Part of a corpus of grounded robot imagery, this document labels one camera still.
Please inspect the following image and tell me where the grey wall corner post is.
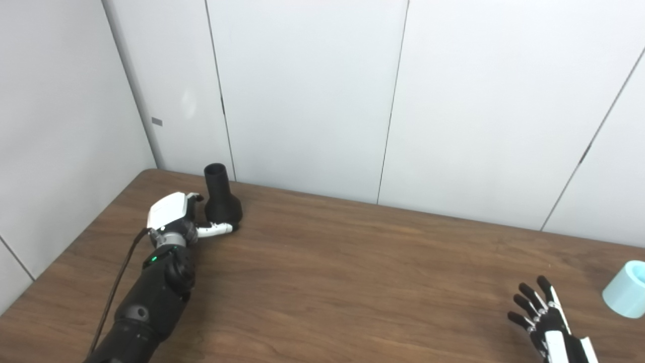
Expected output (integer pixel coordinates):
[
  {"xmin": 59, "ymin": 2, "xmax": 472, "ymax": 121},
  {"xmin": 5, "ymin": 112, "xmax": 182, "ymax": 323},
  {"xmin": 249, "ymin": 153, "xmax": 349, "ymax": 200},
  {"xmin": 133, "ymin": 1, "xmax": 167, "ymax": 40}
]
[{"xmin": 101, "ymin": 0, "xmax": 168, "ymax": 170}]

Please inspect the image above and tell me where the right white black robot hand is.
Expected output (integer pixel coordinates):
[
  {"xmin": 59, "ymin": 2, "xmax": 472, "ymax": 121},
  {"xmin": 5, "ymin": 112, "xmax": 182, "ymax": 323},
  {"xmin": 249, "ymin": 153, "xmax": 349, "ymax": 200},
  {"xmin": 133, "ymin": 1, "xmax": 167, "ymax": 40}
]
[{"xmin": 507, "ymin": 275, "xmax": 600, "ymax": 363}]

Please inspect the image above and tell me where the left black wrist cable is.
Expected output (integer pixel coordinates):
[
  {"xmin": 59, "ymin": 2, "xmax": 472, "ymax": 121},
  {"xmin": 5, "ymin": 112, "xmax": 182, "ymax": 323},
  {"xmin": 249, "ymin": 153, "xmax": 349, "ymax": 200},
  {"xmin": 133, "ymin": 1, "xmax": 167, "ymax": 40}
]
[{"xmin": 87, "ymin": 228, "xmax": 153, "ymax": 358}]

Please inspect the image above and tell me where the light blue cylinder cup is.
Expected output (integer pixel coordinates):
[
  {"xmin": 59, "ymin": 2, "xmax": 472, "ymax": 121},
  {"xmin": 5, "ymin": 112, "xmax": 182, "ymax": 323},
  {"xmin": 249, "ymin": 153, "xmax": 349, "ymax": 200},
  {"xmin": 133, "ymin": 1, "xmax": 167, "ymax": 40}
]
[{"xmin": 602, "ymin": 260, "xmax": 645, "ymax": 319}]

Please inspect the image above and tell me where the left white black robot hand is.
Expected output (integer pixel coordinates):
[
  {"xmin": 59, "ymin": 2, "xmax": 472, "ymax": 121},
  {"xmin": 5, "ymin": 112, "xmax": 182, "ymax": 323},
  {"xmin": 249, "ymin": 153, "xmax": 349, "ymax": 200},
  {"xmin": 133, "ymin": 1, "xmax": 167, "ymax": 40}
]
[{"xmin": 147, "ymin": 192, "xmax": 239, "ymax": 248}]

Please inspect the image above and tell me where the black flared nozzle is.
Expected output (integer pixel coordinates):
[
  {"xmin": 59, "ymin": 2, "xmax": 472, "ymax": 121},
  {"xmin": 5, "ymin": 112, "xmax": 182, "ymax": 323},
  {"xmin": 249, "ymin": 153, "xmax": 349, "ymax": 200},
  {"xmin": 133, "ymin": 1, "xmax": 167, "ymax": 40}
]
[{"xmin": 204, "ymin": 163, "xmax": 243, "ymax": 226}]

